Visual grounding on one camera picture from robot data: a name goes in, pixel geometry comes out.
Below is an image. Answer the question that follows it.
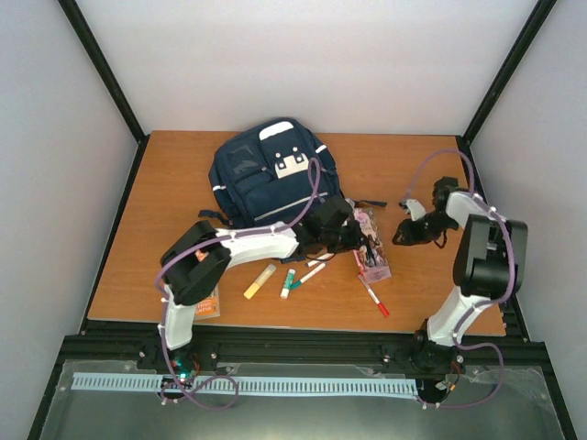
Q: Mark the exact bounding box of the navy blue backpack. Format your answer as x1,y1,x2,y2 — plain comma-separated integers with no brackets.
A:
197,116,389,230

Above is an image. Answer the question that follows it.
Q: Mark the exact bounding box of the frame post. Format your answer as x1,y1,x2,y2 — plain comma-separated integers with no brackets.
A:
57,0,150,146
460,0,559,143

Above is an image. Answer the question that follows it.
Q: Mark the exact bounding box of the green cap marker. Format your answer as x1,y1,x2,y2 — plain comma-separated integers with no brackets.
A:
289,262,327,291

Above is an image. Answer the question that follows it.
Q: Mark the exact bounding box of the yellow highlighter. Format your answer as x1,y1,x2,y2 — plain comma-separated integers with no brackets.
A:
243,264,276,300

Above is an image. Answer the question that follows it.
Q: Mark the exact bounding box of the light blue cable duct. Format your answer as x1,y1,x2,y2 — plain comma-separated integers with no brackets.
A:
71,372,418,399

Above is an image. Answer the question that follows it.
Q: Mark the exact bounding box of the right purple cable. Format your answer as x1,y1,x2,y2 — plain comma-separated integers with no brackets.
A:
401,148,517,410

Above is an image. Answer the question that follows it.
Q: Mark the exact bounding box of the right rear frame post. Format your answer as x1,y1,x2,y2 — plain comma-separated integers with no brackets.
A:
460,0,559,143

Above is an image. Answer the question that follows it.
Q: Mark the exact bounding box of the orange treehouse book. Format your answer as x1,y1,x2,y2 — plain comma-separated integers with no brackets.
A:
194,286,220,321

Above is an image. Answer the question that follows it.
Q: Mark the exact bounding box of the pink shakespeare book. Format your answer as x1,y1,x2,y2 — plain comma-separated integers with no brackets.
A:
354,208,392,284

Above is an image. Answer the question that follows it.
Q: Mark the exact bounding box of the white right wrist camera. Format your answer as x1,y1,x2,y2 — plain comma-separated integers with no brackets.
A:
399,199,426,222

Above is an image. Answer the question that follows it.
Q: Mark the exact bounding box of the black aluminium frame rail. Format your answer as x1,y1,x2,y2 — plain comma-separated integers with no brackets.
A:
57,321,548,377

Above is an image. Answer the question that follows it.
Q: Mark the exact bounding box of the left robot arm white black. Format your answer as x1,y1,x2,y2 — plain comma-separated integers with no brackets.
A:
155,196,367,369

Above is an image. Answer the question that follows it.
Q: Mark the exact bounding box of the red marker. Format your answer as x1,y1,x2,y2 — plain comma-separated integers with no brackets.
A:
358,275,390,317

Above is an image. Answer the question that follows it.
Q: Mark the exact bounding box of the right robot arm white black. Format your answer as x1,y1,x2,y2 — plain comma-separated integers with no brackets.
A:
393,177,528,372

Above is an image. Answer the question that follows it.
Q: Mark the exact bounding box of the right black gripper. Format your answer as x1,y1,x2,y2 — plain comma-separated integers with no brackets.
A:
397,211,459,246

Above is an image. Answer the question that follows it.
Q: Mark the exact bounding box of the metal front plate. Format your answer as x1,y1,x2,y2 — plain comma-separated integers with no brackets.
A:
30,361,574,439

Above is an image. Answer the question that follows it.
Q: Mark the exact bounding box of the purple cap marker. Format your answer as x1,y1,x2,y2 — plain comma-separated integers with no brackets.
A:
305,253,334,268

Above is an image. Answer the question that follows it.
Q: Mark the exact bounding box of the green white glue stick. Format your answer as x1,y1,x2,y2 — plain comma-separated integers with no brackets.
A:
280,269,296,299

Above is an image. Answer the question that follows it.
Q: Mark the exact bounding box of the purple cable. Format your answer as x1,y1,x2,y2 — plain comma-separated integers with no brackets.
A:
153,158,322,410
401,148,517,410

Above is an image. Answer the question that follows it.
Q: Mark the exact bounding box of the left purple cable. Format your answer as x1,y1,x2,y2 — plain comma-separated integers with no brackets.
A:
153,158,322,410

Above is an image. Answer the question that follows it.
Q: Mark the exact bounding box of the left rear frame post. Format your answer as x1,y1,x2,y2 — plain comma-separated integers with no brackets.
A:
57,0,150,146

